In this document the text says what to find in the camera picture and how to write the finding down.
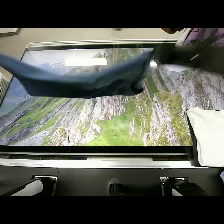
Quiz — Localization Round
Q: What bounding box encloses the blue garment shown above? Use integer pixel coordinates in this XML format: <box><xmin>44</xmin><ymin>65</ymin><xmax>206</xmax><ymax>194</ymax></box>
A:
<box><xmin>0</xmin><ymin>49</ymin><xmax>156</xmax><ymax>100</ymax></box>

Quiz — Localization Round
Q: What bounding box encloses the white garment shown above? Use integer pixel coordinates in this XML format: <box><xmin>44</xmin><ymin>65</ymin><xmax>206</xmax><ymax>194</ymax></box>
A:
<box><xmin>185</xmin><ymin>106</ymin><xmax>224</xmax><ymax>168</ymax></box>

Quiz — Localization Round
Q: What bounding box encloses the silver frame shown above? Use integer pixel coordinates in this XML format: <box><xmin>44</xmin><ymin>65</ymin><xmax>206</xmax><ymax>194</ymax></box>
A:
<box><xmin>0</xmin><ymin>151</ymin><xmax>224</xmax><ymax>197</ymax></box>

